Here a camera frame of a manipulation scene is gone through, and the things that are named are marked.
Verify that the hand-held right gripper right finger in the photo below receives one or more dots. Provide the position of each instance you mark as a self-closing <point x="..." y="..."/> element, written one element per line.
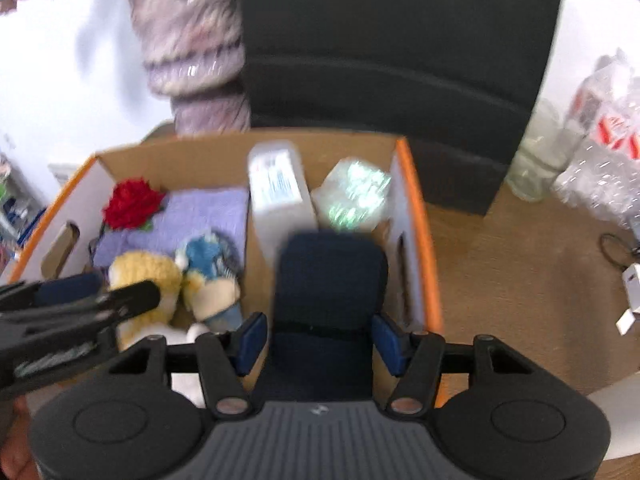
<point x="387" y="345"/>

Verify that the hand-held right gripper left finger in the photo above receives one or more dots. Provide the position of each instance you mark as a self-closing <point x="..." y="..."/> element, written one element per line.
<point x="251" y="342"/>

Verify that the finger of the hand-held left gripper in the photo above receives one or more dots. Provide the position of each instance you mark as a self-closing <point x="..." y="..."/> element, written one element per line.
<point x="135" y="300"/>
<point x="70" y="289"/>

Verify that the white and yellow plush toy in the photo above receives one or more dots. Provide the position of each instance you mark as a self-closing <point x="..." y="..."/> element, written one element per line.
<point x="145" y="267"/>

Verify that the blue patterned packet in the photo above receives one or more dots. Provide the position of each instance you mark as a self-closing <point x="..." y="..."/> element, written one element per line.
<point x="210" y="275"/>

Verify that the navy zip pouch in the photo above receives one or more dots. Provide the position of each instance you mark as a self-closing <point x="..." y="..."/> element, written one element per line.
<point x="327" y="285"/>

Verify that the red fabric flower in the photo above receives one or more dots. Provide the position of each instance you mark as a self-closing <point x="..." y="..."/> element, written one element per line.
<point x="131" y="205"/>

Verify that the purple knitted cloth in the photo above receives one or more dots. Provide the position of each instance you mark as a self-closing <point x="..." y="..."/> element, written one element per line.
<point x="200" y="215"/>

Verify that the clear container of white beads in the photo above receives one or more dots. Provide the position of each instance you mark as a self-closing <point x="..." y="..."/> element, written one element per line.
<point x="280" y="195"/>

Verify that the red cardboard box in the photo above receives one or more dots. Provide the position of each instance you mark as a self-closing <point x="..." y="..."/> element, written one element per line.
<point x="200" y="160"/>

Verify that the iridescent plastic bag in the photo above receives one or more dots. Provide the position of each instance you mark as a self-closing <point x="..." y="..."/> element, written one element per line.
<point x="352" y="192"/>

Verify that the wooden desktop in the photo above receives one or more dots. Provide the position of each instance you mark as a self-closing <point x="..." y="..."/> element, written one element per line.
<point x="500" y="285"/>

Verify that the person's left hand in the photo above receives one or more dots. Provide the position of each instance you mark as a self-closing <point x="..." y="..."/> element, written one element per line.
<point x="12" y="440"/>

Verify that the glass cup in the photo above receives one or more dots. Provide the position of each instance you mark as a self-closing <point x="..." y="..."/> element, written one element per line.
<point x="537" y="160"/>

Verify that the small white plug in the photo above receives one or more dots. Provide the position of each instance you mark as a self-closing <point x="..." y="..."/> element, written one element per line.
<point x="625" y="322"/>

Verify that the purple textured vase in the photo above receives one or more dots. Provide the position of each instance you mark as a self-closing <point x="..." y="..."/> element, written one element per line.
<point x="190" y="35"/>

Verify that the white wall vent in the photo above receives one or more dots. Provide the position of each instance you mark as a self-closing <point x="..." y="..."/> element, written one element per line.
<point x="65" y="172"/>

